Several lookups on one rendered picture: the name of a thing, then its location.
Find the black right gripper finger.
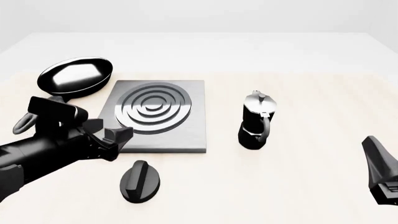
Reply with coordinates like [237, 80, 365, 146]
[361, 135, 398, 190]

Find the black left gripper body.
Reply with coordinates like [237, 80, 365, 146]
[77, 125, 121, 162]

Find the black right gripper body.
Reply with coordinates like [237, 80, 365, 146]
[368, 181, 398, 207]

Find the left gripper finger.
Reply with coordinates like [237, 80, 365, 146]
[81, 118, 104, 132]
[103, 126, 135, 151]

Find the round black stove knob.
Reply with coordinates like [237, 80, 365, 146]
[119, 159, 162, 205]

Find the flat stove plate with rings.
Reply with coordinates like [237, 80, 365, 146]
[97, 80, 208, 154]

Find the black frying pan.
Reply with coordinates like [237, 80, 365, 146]
[12, 56, 114, 135]

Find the black and silver moka pot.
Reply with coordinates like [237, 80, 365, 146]
[237, 90, 279, 151]

